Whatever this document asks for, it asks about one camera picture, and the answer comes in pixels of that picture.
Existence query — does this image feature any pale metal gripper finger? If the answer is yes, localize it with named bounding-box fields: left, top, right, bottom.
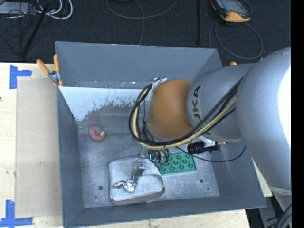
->
left=135, top=161, right=146, bottom=186
left=131, top=161, right=141, bottom=187

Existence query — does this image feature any dark green flat block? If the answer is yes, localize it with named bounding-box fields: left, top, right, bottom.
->
left=155, top=152, right=197, bottom=175

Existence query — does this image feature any pale flat board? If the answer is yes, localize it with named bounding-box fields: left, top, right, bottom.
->
left=14, top=76, right=63, bottom=219

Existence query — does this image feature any red toy fruit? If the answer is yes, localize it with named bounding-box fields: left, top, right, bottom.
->
left=88, top=126, right=106, bottom=143

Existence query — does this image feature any grey metal bin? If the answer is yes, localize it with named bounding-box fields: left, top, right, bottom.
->
left=54, top=41, right=267, bottom=228

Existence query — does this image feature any grey pad with brown edge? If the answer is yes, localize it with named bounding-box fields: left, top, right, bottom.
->
left=108, top=155, right=166, bottom=206

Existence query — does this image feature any black cylinder on white bracket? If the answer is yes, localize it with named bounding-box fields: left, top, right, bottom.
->
left=187, top=138, right=226, bottom=155

